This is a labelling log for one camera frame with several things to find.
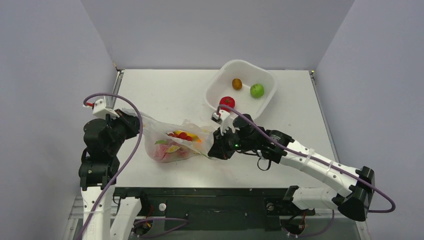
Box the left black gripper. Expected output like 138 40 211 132
105 108 143 153

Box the clear plastic bag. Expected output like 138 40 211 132
140 113 214 163

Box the red fake grape bunch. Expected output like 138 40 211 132
167 131 193 142

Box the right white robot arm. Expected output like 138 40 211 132
207 110 375 222

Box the red fake tomato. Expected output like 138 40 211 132
219 96 236 112

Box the green fake apple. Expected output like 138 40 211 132
249 83 265 99

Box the yellow fake banana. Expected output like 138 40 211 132
183 131 201 142

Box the brown fake kiwi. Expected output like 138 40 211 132
231 78 243 91

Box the white plastic basket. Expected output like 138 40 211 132
203 59 278 120

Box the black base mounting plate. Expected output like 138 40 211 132
114 186 315 232

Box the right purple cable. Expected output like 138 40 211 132
216 104 396 214

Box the purple cable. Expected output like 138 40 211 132
76 93 144 240
216 104 396 214

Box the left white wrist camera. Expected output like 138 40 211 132
84 97 119 120

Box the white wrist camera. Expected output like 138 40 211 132
84 97 119 120
211 109 236 136

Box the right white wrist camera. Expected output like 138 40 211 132
211 109 236 136

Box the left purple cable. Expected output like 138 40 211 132
76 93 144 240

